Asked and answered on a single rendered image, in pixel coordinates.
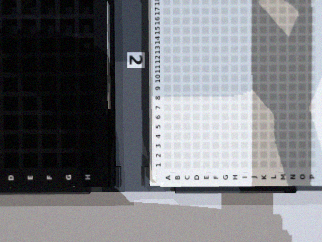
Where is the black well plate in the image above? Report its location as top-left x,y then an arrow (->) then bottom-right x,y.
0,0 -> 116,188

